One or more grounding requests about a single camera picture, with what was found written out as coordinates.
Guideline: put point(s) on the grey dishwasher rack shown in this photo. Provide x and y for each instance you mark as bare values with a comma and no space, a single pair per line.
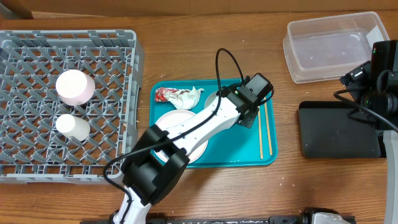
32,150

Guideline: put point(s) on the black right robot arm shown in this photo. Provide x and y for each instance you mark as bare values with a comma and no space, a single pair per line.
371,88

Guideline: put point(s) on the right wooden chopstick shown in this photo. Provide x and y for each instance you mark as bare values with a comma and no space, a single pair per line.
268,129

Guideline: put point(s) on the large white plate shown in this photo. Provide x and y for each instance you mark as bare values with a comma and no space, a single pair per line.
175,117

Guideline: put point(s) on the teal plastic tray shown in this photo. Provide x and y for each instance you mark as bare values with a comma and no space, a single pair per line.
235,147

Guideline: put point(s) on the grey shallow bowl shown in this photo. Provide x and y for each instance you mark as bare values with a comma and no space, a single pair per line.
210,99

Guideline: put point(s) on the red snack wrapper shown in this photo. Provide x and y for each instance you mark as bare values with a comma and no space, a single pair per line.
163,93

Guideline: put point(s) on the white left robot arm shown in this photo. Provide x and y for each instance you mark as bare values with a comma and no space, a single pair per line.
156,163

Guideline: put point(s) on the black plastic tray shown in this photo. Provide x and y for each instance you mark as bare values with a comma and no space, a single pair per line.
326,132

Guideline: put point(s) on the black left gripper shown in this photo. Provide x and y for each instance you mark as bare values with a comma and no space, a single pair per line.
251,123

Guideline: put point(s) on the clear plastic bin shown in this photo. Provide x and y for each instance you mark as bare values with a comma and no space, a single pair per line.
326,48

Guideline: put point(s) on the wooden chopstick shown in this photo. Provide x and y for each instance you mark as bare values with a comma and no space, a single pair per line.
268,129
260,133

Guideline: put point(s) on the crumpled white napkin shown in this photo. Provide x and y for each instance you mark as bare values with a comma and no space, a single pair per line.
184,99

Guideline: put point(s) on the cream paper cup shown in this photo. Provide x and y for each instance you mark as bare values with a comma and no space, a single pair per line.
72,126

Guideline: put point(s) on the left wooden chopstick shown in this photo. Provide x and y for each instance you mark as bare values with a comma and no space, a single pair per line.
260,133

